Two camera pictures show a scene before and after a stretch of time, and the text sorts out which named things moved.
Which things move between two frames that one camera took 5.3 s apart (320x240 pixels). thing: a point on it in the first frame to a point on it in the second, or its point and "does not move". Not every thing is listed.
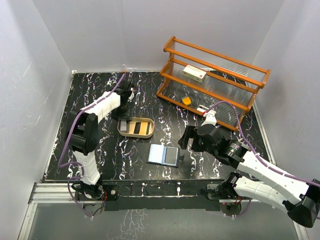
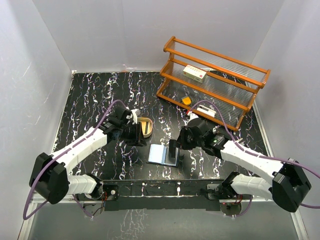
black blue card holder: x=166 y=155 does not move
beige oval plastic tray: x=138 y=127 does not move
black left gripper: x=126 y=115 to x=138 y=139
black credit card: x=171 y=156 does not move
